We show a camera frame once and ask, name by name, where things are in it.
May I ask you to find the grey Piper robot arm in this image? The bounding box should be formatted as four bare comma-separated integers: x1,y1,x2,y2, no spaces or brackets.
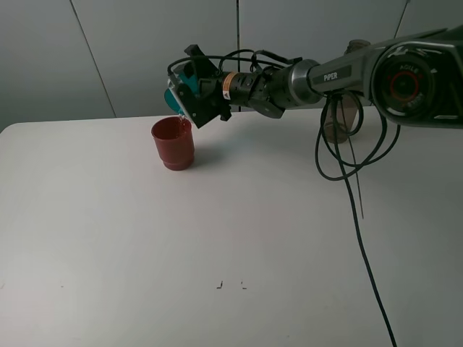
165,27,462,129

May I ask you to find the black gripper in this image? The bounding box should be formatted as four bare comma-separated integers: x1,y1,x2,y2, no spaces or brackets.
183,44,286,129

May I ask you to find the red plastic cup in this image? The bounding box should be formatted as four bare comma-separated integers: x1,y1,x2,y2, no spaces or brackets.
151,116,195,171

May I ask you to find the grey translucent water bottle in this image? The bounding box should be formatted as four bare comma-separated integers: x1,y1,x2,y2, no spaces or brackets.
323,38,372,145

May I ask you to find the black cable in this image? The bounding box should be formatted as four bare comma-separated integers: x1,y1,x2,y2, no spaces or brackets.
166,48,402,347

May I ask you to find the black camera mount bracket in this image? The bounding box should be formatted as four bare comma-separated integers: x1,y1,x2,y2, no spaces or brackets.
167,73,190,119

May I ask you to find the teal translucent plastic cup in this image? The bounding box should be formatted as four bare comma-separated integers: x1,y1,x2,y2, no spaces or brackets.
164,62,199,117

